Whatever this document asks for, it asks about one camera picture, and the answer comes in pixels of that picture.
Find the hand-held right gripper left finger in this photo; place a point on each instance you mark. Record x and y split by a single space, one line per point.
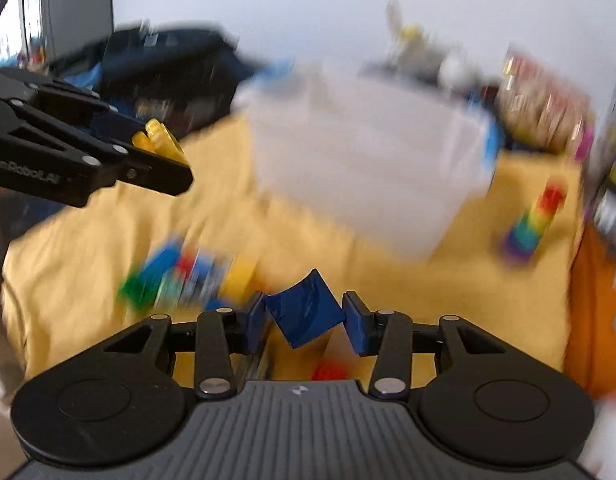
255 322

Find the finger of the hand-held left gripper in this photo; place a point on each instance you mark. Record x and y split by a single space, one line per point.
120 121
158 175

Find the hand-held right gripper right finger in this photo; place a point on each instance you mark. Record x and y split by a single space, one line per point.
355 325

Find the yellow ridged block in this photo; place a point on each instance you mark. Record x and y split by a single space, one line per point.
160 140

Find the blue arch block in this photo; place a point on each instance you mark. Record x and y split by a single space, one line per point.
303 315

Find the white plastic storage bin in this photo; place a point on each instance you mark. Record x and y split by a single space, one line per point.
368 160

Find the red block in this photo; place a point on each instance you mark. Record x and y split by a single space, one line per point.
330 371

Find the yellow blanket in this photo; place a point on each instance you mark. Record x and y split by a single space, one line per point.
113 230

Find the dark mesh playpen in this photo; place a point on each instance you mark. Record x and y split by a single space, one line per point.
178 75

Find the green block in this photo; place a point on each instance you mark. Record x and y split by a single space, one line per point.
135 291

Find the dark grey panel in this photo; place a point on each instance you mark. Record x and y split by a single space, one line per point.
75 5

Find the orange box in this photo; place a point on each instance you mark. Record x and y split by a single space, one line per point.
595 320

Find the white plastic packet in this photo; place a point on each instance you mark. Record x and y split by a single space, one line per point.
610 435

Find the white plush toy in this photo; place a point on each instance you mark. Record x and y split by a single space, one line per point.
423 50

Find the clear bag of snacks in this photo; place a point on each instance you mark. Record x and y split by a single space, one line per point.
543 105

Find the pink plastic item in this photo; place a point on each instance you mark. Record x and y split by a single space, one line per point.
584 142

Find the clear packaged toy box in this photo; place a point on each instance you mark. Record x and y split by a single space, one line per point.
610 160

